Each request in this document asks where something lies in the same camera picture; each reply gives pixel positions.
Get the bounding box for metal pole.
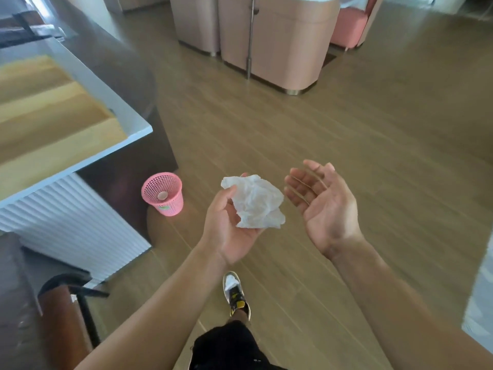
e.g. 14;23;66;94
246;0;259;80

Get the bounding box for white furniture edge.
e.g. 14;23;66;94
461;231;493;343

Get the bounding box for person's left forearm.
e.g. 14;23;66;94
75;243;228;370

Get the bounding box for dark brown curved counter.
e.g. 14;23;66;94
46;0;178;243

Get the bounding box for black frame object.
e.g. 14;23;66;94
0;13;66;48

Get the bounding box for large pink rounded booth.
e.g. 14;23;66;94
218;0;341;96

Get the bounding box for person's right hand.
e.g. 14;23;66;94
284;159;366;260

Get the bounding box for pink upholstered seat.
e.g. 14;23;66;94
330;0;386;50

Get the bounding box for white tissue paper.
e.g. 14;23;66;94
221;174;286;229

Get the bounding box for small pink rounded booth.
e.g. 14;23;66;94
169;0;221;57

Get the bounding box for brown chair with black frame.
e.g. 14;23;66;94
38;273;110;370

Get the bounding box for person's left hand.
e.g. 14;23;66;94
200;172;267;266

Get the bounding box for black shorts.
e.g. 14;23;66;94
189;320;287;370

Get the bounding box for white black yellow sneaker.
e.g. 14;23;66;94
223;271;252;320

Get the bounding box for white counter with wooden top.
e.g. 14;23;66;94
0;36;154;289

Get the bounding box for person's right forearm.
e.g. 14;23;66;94
330;237;493;370

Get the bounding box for pink plastic mesh waste basket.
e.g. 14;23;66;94
141;172;184;217

